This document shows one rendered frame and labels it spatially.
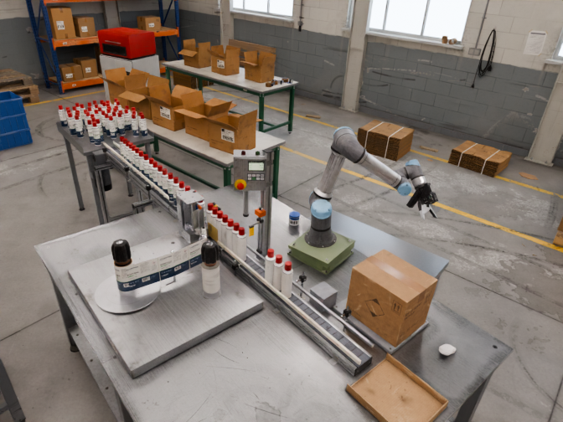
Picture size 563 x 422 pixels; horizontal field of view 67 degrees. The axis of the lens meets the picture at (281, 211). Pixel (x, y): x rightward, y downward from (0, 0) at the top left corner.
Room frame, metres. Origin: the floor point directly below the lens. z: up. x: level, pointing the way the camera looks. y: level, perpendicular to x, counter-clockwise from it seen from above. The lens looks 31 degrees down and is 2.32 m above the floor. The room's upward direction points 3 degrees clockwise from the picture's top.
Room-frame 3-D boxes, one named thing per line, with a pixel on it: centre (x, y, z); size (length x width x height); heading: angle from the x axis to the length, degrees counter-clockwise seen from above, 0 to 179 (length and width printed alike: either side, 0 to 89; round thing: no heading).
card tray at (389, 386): (1.10, -0.50, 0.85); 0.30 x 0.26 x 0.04; 42
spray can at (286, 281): (1.61, -0.05, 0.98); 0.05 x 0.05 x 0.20
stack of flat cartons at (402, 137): (5.83, -1.42, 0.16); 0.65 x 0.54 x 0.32; 56
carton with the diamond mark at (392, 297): (1.54, -0.53, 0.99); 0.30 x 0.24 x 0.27; 43
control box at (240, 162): (1.98, 0.17, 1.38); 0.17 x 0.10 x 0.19; 97
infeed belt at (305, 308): (1.85, 0.16, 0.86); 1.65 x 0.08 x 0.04; 42
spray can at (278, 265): (1.66, 0.00, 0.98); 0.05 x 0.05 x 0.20
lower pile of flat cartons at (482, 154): (5.47, -2.67, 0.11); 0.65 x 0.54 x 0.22; 49
